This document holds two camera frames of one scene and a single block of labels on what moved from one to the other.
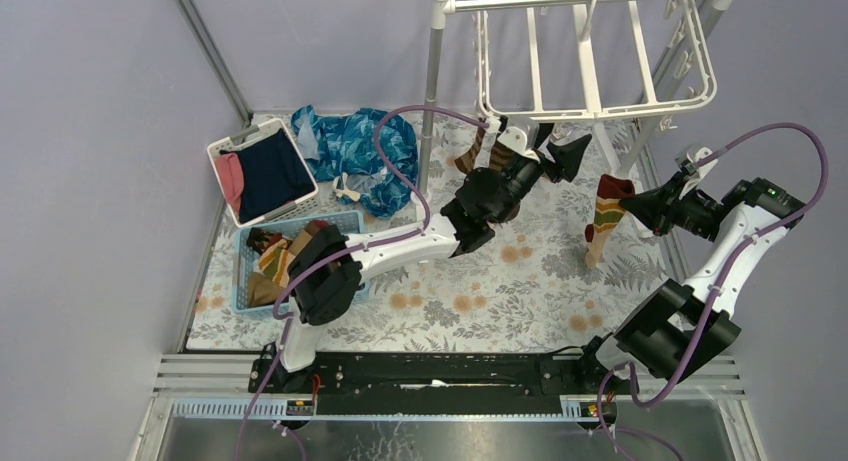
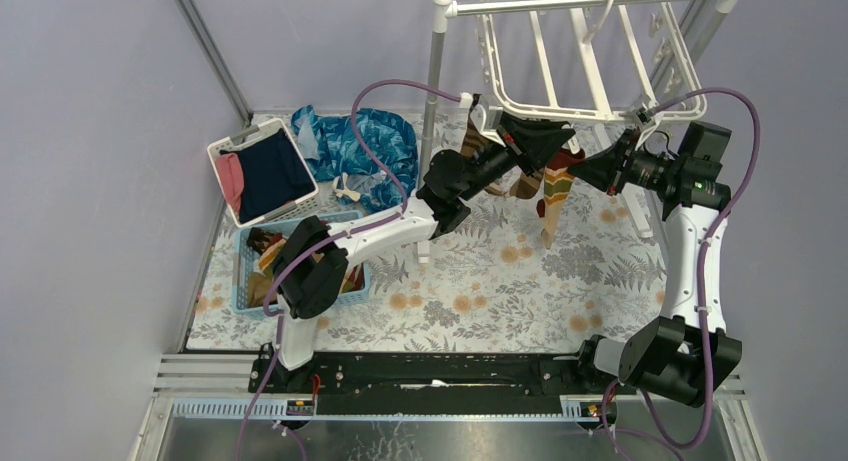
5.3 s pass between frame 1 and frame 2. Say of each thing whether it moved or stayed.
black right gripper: moved
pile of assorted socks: stayed
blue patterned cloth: stayed
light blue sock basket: stayed
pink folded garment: stayed
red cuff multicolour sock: moved
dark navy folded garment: stayed
